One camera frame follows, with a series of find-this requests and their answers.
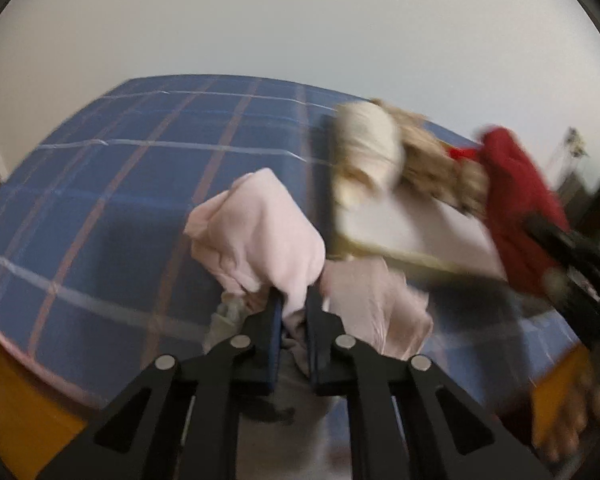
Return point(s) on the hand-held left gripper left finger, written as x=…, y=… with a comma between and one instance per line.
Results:
x=276, y=340

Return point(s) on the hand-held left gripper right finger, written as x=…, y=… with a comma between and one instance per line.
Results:
x=312, y=355

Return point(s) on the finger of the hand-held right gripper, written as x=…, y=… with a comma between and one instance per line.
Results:
x=555, y=240

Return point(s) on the red underwear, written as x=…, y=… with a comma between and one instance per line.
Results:
x=515, y=200

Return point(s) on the pink underwear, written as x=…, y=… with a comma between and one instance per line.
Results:
x=260, y=230

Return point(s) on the gold-rimmed white box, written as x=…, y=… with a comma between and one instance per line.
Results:
x=430, y=240

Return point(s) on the beige leopard underwear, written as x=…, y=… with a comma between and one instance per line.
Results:
x=430, y=160

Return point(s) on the white dotted underwear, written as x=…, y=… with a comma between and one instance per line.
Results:
x=370, y=145

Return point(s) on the person's right hand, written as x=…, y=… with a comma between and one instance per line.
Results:
x=575, y=420

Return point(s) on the pale grey cloth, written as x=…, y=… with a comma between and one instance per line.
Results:
x=225, y=325

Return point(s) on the blue plaid cloth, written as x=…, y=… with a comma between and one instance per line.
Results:
x=105, y=185

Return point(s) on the wall socket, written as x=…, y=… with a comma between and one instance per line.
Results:
x=575, y=142

